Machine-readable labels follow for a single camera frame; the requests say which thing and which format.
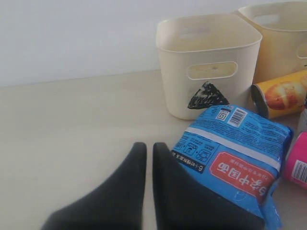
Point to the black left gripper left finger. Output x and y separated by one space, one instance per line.
116 204

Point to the cream bin square mark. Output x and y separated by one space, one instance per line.
283 49

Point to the yellow Lays chips can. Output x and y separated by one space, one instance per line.
280 96

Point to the blue noodle packet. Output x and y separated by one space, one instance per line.
238 155

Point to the pink Lays chips can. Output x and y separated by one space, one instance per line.
296 164

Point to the cream bin triangle mark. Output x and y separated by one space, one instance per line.
206 60

